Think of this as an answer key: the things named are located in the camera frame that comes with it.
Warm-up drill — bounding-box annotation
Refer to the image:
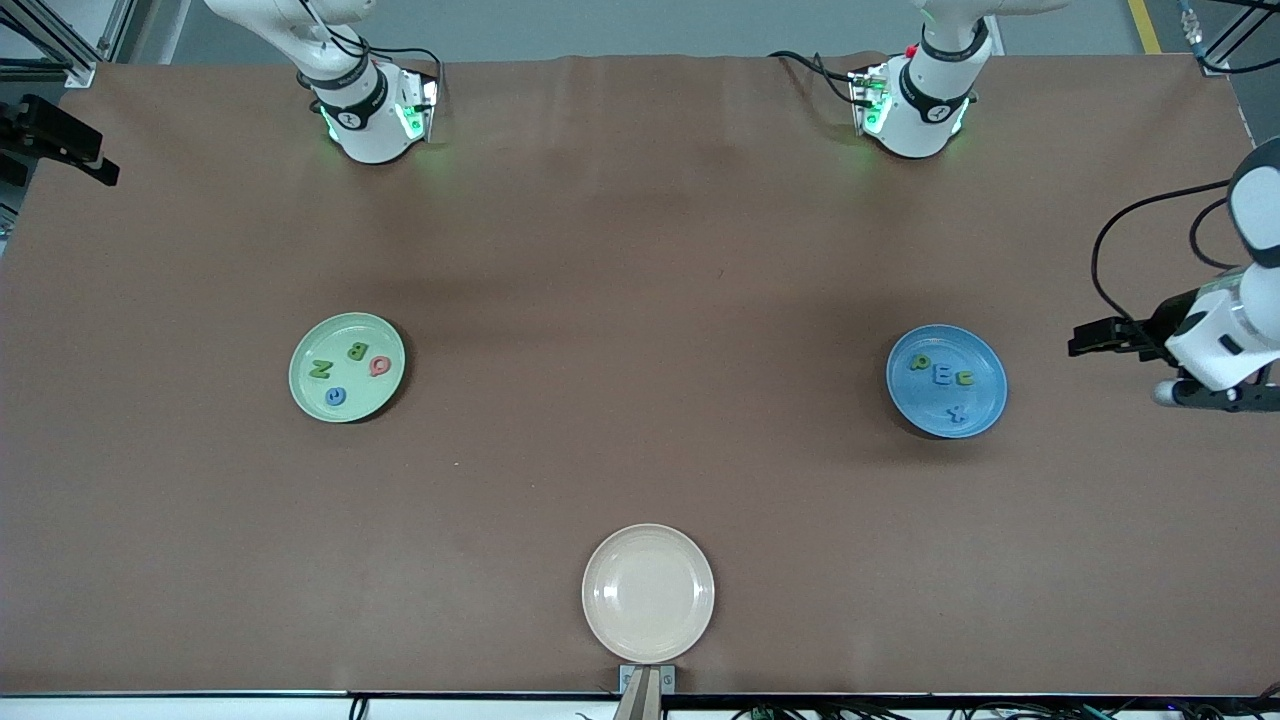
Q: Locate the blue plate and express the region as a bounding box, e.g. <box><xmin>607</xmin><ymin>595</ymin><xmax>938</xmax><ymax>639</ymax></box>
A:
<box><xmin>884</xmin><ymin>322</ymin><xmax>1007</xmax><ymax>439</ymax></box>

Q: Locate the brown table cover mat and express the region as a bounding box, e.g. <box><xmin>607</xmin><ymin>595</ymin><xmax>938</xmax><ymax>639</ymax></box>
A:
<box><xmin>0</xmin><ymin>52</ymin><xmax>1280</xmax><ymax>697</ymax></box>

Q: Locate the black table edge rail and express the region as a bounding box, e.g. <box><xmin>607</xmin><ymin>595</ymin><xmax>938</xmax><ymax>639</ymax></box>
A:
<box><xmin>0</xmin><ymin>688</ymin><xmax>1280</xmax><ymax>703</ymax></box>

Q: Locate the beige plate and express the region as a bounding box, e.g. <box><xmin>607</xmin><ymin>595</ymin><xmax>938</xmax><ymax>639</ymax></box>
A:
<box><xmin>581</xmin><ymin>523</ymin><xmax>717</xmax><ymax>665</ymax></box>

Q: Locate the black base cable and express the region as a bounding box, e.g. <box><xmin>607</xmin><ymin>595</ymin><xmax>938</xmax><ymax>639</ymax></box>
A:
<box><xmin>330</xmin><ymin>25</ymin><xmax>446</xmax><ymax>101</ymax></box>
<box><xmin>768</xmin><ymin>48</ymin><xmax>863</xmax><ymax>106</ymax></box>

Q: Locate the silver base connector plate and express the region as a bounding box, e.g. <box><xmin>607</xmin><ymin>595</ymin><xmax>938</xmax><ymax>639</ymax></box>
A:
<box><xmin>398</xmin><ymin>68</ymin><xmax>441</xmax><ymax>143</ymax></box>
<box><xmin>848</xmin><ymin>62</ymin><xmax>893</xmax><ymax>136</ymax></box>

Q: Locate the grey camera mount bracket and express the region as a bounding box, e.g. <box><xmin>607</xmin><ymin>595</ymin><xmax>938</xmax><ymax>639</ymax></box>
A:
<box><xmin>618</xmin><ymin>664</ymin><xmax>677</xmax><ymax>720</ymax></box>

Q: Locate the aluminium frame profile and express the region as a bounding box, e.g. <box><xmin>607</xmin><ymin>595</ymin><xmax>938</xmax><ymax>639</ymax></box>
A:
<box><xmin>1198</xmin><ymin>0</ymin><xmax>1280</xmax><ymax>78</ymax></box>
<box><xmin>0</xmin><ymin>0</ymin><xmax>136</xmax><ymax>89</ymax></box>

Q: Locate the light green plate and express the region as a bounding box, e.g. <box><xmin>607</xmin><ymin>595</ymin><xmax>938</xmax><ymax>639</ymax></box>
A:
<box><xmin>288</xmin><ymin>312</ymin><xmax>407</xmax><ymax>424</ymax></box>

